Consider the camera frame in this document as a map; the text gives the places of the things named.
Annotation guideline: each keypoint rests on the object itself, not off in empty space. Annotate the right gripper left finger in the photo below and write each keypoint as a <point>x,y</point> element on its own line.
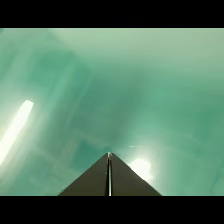
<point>91,181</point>

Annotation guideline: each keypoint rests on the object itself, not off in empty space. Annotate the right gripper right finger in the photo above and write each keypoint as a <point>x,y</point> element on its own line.
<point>128,181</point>

